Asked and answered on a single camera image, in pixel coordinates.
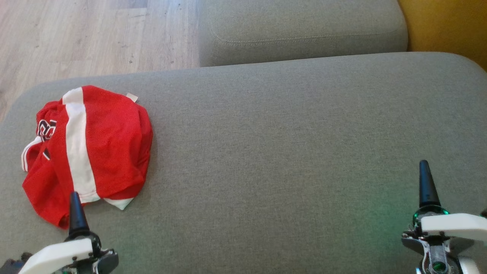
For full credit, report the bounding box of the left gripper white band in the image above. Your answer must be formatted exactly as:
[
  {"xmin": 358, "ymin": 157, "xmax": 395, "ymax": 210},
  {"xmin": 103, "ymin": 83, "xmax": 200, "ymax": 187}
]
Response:
[{"xmin": 18, "ymin": 191, "xmax": 119, "ymax": 274}]

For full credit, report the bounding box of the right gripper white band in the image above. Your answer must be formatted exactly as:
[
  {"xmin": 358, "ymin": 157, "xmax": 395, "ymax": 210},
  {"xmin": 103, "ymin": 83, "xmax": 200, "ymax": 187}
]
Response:
[{"xmin": 402, "ymin": 160, "xmax": 487, "ymax": 274}]

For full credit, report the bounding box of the red basketball shorts white stripe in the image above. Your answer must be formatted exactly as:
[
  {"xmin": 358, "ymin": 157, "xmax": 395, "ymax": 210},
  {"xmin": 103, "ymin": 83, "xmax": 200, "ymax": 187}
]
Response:
[{"xmin": 49, "ymin": 86, "xmax": 153, "ymax": 210}]

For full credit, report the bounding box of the large grey sofa seat cushion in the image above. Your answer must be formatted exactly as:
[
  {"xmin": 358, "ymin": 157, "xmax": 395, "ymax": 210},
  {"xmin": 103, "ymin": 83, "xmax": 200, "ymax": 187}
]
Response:
[{"xmin": 0, "ymin": 51, "xmax": 487, "ymax": 274}]

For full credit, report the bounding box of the yellow upholstered furniture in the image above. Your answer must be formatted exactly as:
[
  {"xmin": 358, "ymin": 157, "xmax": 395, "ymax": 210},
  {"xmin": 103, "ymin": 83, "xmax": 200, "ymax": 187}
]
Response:
[{"xmin": 398, "ymin": 0, "xmax": 487, "ymax": 71}]

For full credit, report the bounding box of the small grey sofa cushion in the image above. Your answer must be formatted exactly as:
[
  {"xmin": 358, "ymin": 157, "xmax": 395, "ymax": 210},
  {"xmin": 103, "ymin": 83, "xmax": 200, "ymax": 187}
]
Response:
[{"xmin": 198, "ymin": 0, "xmax": 408, "ymax": 68}]

